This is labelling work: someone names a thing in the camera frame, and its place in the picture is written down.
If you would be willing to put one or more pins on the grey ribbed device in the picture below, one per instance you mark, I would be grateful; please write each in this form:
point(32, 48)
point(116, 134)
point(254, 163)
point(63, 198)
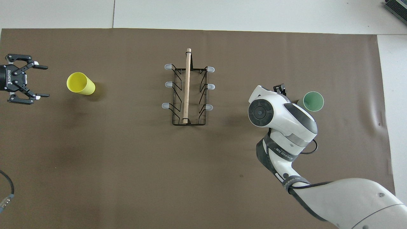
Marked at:
point(397, 9)

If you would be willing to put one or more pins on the yellow plastic cup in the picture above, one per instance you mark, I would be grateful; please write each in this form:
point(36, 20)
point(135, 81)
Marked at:
point(78, 82)

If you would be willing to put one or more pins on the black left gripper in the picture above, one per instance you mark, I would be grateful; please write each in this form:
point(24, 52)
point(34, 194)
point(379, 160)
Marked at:
point(8, 79)

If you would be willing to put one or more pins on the brown paper table mat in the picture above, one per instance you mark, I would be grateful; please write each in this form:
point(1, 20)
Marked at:
point(127, 175)

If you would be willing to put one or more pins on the pale green plastic cup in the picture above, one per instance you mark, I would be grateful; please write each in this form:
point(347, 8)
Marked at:
point(313, 101)

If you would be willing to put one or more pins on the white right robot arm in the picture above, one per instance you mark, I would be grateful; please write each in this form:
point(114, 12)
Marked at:
point(286, 117)

